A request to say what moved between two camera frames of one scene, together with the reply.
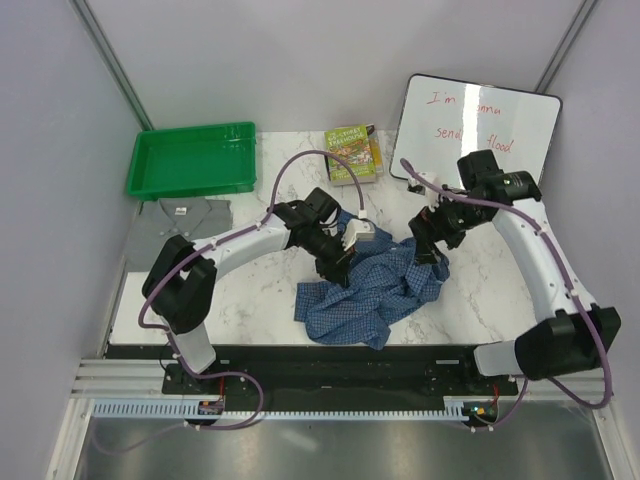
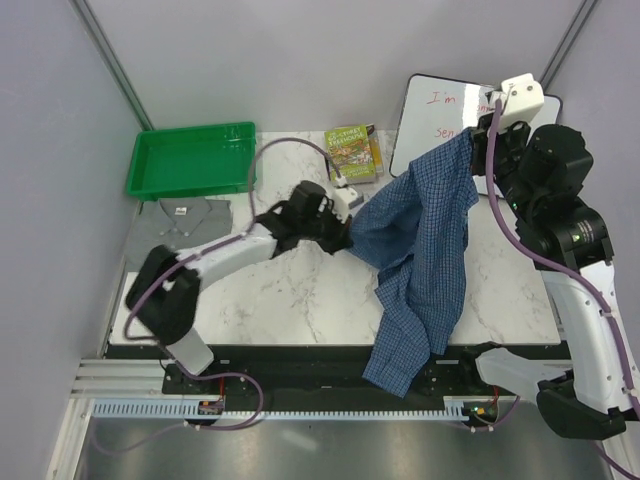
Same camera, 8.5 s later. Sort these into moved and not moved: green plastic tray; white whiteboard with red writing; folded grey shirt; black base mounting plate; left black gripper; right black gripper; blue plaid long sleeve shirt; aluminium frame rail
Moved: right black gripper; left black gripper; blue plaid long sleeve shirt
Not moved: folded grey shirt; aluminium frame rail; green plastic tray; white whiteboard with red writing; black base mounting plate
